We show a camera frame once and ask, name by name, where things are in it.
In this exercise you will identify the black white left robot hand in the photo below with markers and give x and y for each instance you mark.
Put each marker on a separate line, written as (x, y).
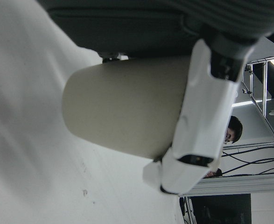
(204, 121)

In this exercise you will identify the beige paper cup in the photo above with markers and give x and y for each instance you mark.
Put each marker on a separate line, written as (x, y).
(122, 105)

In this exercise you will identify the person head with glasses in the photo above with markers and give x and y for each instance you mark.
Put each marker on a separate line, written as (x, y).
(234, 128)

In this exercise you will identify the black monitor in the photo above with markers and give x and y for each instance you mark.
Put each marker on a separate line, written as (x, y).
(220, 210)

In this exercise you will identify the aluminium cage frame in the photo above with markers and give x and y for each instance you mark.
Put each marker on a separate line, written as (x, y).
(265, 93)

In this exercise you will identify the aluminium profile post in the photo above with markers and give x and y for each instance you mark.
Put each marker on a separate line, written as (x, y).
(244, 185)

